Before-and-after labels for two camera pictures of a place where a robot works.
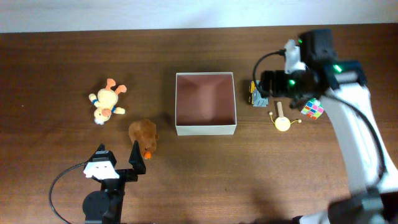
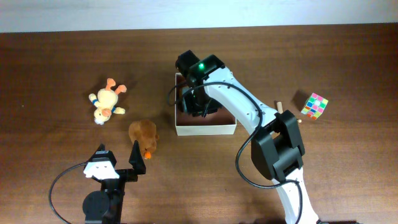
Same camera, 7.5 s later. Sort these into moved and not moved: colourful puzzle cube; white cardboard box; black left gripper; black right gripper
Moved: black right gripper
Not moved: black left gripper; white cardboard box; colourful puzzle cube
